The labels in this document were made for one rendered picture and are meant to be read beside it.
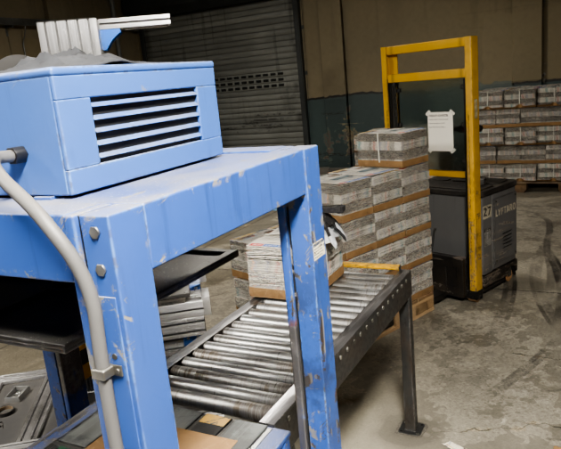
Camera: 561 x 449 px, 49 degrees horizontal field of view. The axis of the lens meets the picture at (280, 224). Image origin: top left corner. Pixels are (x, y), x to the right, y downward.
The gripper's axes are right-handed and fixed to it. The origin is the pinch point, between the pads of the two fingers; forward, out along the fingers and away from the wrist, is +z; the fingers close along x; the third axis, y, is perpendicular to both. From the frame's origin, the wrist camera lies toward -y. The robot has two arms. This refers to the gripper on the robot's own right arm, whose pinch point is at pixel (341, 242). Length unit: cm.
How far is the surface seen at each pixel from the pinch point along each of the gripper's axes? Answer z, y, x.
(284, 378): 24, 2, 78
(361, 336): 31.5, -4.9, 35.4
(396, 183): -8, 20, -145
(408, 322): 48, 6, -25
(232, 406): 20, 8, 97
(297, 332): 8, -35, 111
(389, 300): 30.4, -5.4, 2.0
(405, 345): 57, 13, -25
